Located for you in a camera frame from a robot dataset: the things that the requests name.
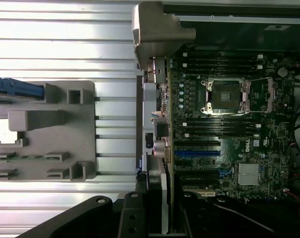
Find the grey plastic case handle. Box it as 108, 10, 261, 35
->
131, 1, 197, 64

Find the hard disk blue caddy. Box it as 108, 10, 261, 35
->
0, 75, 45, 101

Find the metal socket cover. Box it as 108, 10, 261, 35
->
247, 77, 276, 114

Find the silver chipset heat sink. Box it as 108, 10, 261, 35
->
238, 163, 261, 186

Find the bare green RAM stick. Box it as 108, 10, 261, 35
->
0, 154, 48, 161

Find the grey parts rack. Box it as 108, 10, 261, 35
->
0, 79, 96, 183

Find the green motherboard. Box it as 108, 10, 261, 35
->
169, 49, 298, 201

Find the blue expansion slot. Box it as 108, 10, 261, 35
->
176, 150, 221, 157

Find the silver CPU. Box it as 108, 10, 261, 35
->
0, 118, 18, 145

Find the open dark PC case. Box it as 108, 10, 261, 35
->
131, 0, 300, 238

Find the CPU socket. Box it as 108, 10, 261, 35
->
200, 78, 251, 116

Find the black expansion slot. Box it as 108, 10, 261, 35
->
176, 140, 221, 147

